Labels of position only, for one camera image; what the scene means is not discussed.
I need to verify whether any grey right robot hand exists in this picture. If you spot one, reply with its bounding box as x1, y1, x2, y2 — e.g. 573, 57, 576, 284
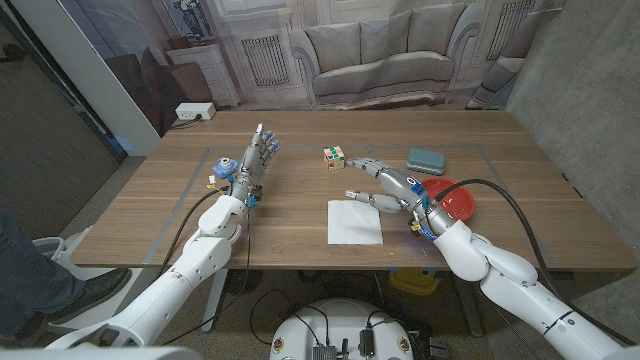
343, 157, 457, 240

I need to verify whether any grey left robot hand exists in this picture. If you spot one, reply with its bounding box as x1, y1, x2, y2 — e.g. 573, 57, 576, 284
228, 123, 281, 207

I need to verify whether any white paper towel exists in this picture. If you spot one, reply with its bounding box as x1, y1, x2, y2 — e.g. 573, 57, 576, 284
327, 199, 385, 246

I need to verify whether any red bowl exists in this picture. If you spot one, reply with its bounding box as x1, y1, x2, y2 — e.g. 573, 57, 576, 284
421, 176, 476, 222

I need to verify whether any colourful puzzle cube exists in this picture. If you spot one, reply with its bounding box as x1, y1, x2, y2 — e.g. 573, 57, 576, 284
322, 145, 347, 173

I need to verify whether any teal rounded sponge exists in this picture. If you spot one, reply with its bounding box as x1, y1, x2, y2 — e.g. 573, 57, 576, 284
405, 147, 447, 176

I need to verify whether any white power strip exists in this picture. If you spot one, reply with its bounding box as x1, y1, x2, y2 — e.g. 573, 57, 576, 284
174, 102, 217, 121

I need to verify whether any yellow object under table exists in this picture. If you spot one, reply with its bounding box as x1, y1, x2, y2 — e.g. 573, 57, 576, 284
388, 268, 441, 296

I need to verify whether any black round floor grille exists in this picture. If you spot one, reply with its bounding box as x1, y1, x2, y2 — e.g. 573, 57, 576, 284
224, 269, 264, 296

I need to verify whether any white table leg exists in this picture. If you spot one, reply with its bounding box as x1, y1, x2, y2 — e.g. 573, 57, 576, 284
200, 268, 229, 334

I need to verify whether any printed living room backdrop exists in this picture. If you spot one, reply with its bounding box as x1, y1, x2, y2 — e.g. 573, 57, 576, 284
57, 0, 566, 136

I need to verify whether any grey table leg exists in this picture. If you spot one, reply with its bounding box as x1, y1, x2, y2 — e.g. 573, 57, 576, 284
452, 269, 485, 338

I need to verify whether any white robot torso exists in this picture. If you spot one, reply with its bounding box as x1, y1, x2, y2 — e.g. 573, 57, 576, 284
269, 298, 415, 360

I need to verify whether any dark leather shoe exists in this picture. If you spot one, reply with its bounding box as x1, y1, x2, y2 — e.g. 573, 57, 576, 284
47, 267, 132, 325

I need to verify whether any white plastic stand base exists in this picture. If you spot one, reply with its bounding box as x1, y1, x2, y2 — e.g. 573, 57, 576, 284
32, 225, 119, 281

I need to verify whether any person's leg in jeans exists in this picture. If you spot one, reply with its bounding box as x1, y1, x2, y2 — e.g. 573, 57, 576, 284
0, 209, 86, 336

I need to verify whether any blue toy camera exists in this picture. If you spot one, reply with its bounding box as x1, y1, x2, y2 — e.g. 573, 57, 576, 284
213, 156, 239, 181

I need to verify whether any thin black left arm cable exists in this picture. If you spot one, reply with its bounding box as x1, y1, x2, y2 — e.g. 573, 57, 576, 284
162, 207, 251, 347

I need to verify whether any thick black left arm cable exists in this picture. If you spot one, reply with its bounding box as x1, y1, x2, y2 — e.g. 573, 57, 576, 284
157, 185, 230, 281

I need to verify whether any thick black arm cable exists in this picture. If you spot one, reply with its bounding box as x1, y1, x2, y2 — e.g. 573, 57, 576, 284
432, 178, 636, 347
157, 185, 230, 281

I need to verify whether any black power strip cable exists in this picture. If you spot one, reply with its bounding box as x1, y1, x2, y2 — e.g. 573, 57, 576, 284
169, 113, 204, 131

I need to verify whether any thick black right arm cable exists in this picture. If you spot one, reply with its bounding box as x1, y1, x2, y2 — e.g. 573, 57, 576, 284
432, 178, 636, 347

